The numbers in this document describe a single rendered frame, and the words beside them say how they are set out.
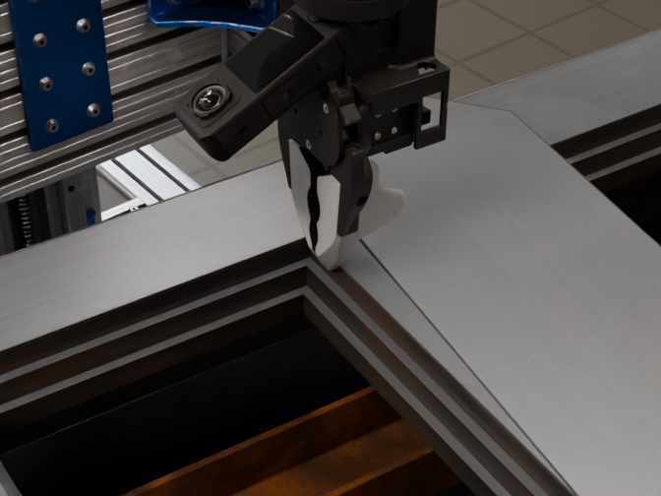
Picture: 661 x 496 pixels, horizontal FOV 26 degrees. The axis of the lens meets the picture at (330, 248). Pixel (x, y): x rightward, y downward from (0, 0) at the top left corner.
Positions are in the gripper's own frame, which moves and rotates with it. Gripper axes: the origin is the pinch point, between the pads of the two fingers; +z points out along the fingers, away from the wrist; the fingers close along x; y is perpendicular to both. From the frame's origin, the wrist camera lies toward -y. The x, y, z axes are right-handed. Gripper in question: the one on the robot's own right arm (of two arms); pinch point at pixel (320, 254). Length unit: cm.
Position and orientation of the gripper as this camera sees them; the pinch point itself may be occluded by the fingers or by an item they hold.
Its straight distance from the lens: 95.3
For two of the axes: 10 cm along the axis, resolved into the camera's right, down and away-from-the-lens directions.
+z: -0.1, 8.0, 6.1
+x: -5.3, -5.2, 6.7
